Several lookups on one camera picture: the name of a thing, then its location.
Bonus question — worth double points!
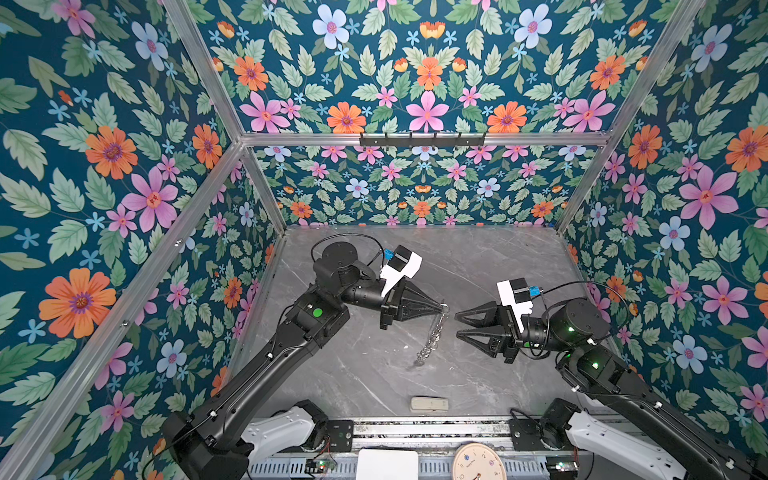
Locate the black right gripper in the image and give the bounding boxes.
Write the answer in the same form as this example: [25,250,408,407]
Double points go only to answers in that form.
[459,302,575,368]

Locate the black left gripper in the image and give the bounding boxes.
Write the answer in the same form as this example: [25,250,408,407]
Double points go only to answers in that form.
[338,274,445,330]

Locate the silver keys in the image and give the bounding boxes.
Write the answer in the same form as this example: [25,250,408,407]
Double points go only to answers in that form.
[413,303,450,367]

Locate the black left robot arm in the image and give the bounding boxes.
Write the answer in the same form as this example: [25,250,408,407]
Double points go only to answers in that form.
[162,238,443,479]

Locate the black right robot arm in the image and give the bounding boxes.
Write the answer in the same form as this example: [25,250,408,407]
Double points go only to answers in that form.
[455,298,767,479]

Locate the small white block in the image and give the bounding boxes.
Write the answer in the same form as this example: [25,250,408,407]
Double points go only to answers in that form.
[409,396,450,413]

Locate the round analog clock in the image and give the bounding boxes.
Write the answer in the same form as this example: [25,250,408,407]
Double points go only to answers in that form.
[451,443,507,480]

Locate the white box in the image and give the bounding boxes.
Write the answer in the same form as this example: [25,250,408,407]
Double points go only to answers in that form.
[355,448,419,480]

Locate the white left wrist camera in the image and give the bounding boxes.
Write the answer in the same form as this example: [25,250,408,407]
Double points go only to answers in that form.
[379,245,423,297]

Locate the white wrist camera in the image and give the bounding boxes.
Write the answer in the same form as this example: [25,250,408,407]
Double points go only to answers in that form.
[379,245,423,297]
[496,278,540,333]

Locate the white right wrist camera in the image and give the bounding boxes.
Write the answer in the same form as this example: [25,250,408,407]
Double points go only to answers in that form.
[496,278,540,333]

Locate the aluminium front rail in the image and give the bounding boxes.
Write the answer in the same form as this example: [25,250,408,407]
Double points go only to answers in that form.
[239,416,661,454]

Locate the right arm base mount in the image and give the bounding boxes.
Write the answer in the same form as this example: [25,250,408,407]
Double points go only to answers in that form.
[508,398,687,479]

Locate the black hook rail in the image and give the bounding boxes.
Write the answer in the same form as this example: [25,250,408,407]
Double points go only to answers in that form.
[358,132,486,149]

